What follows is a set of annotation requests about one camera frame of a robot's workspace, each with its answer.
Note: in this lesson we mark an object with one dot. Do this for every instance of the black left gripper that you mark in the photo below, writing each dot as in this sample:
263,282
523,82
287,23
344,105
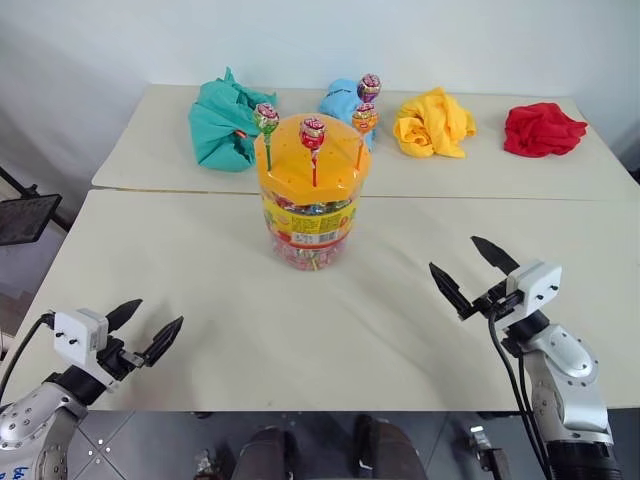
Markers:
116,360

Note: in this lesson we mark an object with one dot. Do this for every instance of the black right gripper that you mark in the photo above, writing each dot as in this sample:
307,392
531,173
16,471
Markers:
492,302

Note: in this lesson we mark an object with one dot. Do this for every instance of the clear plastic lollipop jar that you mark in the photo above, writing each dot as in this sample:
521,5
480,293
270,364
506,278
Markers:
310,225

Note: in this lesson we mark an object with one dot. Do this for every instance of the orange wrapper lollipop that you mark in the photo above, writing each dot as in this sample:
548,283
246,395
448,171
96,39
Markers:
365,117

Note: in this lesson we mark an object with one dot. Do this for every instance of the purple wrapper lollipop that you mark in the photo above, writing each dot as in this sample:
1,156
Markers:
369,86

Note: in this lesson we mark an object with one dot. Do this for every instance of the red stick lollipop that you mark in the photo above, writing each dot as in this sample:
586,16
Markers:
312,131

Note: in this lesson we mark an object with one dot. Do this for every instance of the green stick lollipop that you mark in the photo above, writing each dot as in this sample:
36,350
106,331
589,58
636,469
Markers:
266,116

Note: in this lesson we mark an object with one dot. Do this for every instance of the yellow crumpled cloth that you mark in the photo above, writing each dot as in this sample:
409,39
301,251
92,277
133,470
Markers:
432,125

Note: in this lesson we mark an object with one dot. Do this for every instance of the red crumpled cloth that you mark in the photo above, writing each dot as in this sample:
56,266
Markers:
542,127

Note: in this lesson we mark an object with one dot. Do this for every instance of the black flat panel on stand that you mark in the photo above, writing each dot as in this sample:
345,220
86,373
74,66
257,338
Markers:
22,217

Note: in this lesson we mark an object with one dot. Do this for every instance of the dark rounded shape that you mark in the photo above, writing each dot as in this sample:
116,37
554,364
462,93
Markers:
387,450
265,455

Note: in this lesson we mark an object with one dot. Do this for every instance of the dark metal floor object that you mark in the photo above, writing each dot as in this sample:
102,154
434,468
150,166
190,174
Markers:
490,450

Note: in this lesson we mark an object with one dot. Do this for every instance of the orange perforated jar lid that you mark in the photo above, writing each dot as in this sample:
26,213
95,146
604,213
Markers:
320,160

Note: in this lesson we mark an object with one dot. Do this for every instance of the teal crumpled cloth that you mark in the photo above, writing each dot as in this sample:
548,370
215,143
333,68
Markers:
220,125

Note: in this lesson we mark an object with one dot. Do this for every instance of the light blue crumpled cloth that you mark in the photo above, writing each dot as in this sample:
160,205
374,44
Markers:
337,100

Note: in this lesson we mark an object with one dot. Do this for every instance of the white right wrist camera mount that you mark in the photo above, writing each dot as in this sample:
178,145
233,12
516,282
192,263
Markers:
535,285

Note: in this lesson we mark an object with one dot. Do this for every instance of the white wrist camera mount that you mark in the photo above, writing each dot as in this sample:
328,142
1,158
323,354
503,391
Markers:
77,337
535,285

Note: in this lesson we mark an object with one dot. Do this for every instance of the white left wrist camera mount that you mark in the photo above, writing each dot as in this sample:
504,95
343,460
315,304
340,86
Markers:
77,337

